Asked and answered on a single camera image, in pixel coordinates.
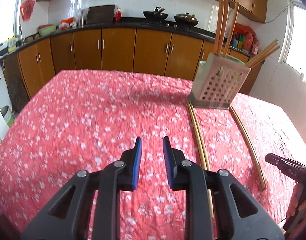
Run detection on white wall cable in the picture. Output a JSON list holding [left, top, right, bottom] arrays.
[[264, 4, 289, 23]]

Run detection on red plastic bag on hook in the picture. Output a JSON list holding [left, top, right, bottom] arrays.
[[19, 0, 35, 21]]

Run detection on window beside sink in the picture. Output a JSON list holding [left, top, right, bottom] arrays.
[[0, 0, 21, 51]]

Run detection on black gas stove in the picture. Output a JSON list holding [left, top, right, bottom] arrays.
[[142, 21, 194, 30]]

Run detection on black wok with handle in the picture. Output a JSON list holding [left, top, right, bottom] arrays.
[[143, 6, 169, 22]]

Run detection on yellow detergent bottle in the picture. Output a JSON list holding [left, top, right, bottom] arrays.
[[7, 35, 17, 53]]

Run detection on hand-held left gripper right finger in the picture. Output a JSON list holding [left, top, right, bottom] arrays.
[[163, 136, 285, 240]]

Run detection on brown wooden base cabinets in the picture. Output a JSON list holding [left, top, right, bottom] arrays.
[[4, 27, 264, 105]]

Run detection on red floral tablecloth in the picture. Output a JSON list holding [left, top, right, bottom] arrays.
[[0, 69, 306, 240]]

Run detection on black kitchen countertop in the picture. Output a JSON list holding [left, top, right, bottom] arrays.
[[0, 17, 254, 66]]

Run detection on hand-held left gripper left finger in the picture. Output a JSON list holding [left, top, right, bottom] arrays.
[[20, 137, 143, 240]]

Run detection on green basin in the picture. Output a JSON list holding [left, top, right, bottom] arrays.
[[37, 24, 56, 37]]

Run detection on white bucket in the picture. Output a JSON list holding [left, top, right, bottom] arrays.
[[0, 105, 15, 127]]

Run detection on large red sauce bottle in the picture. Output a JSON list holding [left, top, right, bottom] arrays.
[[243, 33, 254, 52]]

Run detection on red bag over bottles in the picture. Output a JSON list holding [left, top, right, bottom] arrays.
[[234, 23, 256, 38]]

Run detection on black wok with lid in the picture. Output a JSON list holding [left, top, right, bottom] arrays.
[[174, 12, 199, 27]]

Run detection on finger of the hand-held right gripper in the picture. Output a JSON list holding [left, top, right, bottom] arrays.
[[265, 153, 290, 172]]

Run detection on red and white bag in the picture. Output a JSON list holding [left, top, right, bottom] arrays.
[[59, 17, 77, 29]]

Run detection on person's right hand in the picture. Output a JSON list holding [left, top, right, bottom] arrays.
[[287, 184, 306, 219]]

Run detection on perforated beige chopstick holder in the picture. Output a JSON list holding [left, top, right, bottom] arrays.
[[188, 53, 252, 110]]

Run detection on dark wooden cutting board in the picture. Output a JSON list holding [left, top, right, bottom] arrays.
[[86, 4, 116, 25]]

